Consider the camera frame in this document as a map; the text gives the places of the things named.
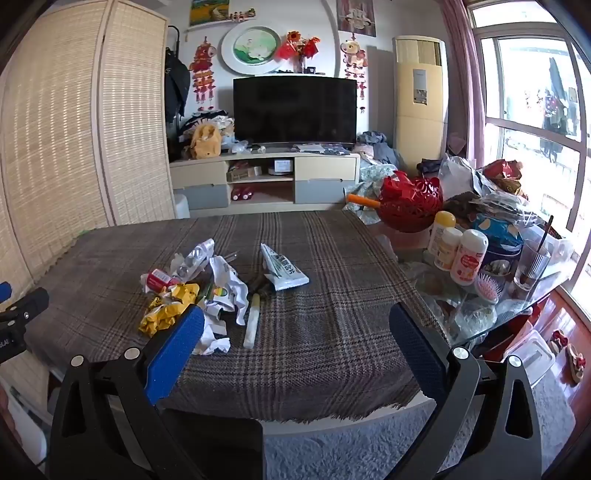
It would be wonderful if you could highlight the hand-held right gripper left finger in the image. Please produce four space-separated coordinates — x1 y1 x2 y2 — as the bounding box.
46 305 206 480

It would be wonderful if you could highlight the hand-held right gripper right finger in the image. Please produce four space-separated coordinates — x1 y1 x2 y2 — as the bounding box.
389 302 577 480

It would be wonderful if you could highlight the small red box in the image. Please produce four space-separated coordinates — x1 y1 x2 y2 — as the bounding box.
146 270 182 291

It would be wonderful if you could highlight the white green lozenge packet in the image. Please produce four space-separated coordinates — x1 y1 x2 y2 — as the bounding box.
260 243 310 292

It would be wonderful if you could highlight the yellow crumpled wrapper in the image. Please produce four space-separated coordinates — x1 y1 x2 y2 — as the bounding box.
138 282 201 338

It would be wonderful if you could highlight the white crumpled tissue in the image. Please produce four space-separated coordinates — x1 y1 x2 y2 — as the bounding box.
191 316 231 356

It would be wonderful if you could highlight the glass side table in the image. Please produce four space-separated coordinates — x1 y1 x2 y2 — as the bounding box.
369 220 579 354

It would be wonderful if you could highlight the white plastic stick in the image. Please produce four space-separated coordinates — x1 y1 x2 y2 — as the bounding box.
243 294 261 350

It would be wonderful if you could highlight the white crumpled wrapper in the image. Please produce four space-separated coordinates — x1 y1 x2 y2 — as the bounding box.
203 256 250 326

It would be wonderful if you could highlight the grey plaid tablecloth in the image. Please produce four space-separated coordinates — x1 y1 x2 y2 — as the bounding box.
25 210 444 423

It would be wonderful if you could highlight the silver blister pack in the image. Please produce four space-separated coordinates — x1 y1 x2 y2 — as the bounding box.
170 238 217 280

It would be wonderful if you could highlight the pink hairbrush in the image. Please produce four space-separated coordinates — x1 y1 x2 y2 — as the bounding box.
474 272 507 306

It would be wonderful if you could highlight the white bottle pink label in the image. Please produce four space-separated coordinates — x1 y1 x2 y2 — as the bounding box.
450 229 489 287

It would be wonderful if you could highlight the small white bottle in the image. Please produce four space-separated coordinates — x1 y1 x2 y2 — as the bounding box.
433 227 464 272

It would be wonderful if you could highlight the clear plastic storage box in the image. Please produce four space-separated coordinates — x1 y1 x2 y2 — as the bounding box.
502 329 557 389

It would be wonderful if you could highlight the grey fluffy rug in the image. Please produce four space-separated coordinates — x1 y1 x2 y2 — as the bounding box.
262 376 578 480

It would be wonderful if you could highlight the white bottle yellow cap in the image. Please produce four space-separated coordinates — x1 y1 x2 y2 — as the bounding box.
427 210 457 257

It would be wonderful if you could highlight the clear drinking glass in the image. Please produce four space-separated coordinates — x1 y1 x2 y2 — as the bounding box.
513 242 553 292

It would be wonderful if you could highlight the blue snack bag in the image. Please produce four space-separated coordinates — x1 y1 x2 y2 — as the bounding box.
471 214 525 274

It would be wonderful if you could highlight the red openwork basket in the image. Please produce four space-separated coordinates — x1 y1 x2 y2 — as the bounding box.
377 170 444 234

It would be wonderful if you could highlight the pair of slippers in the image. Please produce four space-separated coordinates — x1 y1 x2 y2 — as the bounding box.
549 329 587 385

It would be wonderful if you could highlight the bamboo folding screen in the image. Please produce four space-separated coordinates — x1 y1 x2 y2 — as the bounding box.
0 0 180 289

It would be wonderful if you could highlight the pile of plastic bags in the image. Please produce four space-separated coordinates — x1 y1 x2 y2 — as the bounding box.
438 154 542 219

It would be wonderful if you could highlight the cream grey television cabinet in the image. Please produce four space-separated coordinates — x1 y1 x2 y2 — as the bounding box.
168 150 362 219

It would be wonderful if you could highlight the pile of clothes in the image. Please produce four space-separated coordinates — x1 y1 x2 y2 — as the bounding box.
357 131 403 168

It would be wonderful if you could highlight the cream standing air conditioner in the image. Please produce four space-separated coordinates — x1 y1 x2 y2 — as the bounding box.
392 35 450 172

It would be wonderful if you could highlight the black television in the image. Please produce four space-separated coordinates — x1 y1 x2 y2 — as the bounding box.
232 76 359 147

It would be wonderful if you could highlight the black backpack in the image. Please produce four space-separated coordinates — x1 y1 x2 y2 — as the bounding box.
163 45 191 124

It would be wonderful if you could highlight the window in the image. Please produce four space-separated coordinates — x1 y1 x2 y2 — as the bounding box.
465 0 591 298

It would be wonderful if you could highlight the red hanging decoration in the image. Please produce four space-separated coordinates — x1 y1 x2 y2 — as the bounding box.
189 37 217 112
340 39 369 112

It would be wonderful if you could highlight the pink curtain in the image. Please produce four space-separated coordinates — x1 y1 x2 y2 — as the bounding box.
438 0 486 158

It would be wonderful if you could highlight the red flower bouquet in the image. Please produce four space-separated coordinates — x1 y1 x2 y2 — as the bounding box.
276 31 322 74

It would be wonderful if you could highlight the yellow landscape painting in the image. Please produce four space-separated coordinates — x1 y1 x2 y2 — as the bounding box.
189 0 232 28

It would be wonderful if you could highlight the orange handle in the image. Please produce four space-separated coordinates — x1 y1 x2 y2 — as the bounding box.
346 193 382 209

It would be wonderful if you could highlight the round white wall art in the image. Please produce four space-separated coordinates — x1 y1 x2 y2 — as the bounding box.
220 20 294 76

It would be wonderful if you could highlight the wall poster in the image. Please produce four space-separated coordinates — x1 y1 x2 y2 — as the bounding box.
335 0 376 36

